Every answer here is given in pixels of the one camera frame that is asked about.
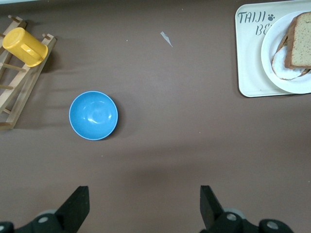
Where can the blue bowl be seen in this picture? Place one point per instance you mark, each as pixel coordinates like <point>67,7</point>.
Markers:
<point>93,115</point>

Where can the brown bread slice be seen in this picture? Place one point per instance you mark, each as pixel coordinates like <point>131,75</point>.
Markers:
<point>302,41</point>
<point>283,41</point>

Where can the fried egg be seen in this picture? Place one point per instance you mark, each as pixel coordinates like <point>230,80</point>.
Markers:
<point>279,63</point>

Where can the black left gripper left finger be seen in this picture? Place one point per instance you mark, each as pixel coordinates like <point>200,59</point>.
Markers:
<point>70,208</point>

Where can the yellow mug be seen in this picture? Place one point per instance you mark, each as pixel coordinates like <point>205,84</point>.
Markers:
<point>22,44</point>

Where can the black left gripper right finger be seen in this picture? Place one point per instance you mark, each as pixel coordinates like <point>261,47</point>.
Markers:
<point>211,211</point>

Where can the white round plate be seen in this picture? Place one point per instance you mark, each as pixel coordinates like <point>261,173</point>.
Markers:
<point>269,43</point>

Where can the small paper scrap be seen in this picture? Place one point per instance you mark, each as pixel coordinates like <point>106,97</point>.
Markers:
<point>166,38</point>

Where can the cream tray with bear print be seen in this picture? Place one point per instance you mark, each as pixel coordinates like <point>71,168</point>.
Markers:
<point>247,60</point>

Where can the wooden drying rack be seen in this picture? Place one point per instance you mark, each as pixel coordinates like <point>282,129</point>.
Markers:
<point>14,97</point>

